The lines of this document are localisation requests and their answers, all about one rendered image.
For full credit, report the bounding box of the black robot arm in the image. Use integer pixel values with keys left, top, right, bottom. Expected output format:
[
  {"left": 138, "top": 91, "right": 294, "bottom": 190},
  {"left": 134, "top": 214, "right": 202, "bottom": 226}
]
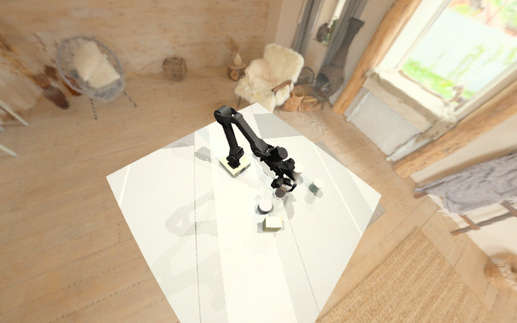
[{"left": 214, "top": 105, "right": 296, "bottom": 175}]

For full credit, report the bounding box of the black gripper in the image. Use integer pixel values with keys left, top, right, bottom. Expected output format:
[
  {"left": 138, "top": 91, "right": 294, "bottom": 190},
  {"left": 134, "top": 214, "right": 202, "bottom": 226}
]
[{"left": 270, "top": 161, "right": 295, "bottom": 189}]

